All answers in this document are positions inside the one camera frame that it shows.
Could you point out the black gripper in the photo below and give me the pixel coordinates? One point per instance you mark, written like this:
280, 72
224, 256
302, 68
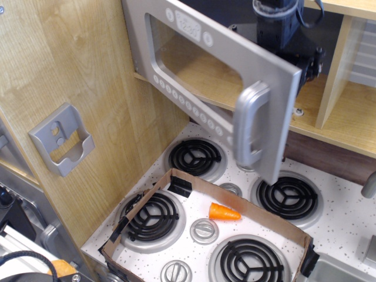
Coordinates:
277, 27

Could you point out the silver toy microwave door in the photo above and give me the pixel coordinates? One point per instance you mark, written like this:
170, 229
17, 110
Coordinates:
240, 93

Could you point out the white door latch clip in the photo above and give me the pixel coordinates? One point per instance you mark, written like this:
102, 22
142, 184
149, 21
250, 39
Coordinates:
298, 112

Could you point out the silver knob back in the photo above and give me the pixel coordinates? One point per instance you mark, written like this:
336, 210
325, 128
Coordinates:
245, 168

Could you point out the back left stove burner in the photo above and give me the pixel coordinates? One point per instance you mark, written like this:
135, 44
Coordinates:
198, 157

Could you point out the stove burner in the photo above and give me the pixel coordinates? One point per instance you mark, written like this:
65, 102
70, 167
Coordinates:
248, 258
292, 197
157, 226
198, 157

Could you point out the silver knob small middle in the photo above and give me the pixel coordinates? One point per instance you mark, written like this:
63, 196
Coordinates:
232, 188

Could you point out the back right stove burner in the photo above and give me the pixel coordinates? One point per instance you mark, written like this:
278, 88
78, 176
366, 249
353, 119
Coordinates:
292, 197

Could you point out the grey faucet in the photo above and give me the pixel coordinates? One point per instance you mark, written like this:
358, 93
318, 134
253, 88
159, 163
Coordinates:
368, 190

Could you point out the orange toy carrot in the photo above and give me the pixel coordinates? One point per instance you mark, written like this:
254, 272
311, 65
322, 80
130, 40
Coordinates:
219, 212

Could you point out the brown cardboard barrier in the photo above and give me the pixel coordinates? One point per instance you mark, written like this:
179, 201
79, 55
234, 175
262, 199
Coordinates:
268, 220

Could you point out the silver knob centre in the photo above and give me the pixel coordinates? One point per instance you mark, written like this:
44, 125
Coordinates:
204, 231

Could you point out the front left stove burner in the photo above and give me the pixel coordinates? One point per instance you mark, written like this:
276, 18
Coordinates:
157, 226

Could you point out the front right stove burner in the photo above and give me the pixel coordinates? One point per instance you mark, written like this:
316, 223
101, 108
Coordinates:
248, 258

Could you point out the silver sink basin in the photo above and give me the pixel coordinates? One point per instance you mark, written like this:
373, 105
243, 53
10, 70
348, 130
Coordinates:
330, 269

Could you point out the silver knob front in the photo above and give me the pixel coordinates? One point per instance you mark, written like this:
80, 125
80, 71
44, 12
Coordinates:
176, 271

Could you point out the orange toy at bottom left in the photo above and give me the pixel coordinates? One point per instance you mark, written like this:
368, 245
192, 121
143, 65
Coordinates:
63, 268

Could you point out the grey wall phone holder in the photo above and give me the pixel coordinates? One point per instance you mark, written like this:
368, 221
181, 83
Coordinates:
54, 131

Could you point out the grey oven door handle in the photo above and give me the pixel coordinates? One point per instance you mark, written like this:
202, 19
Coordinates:
55, 240

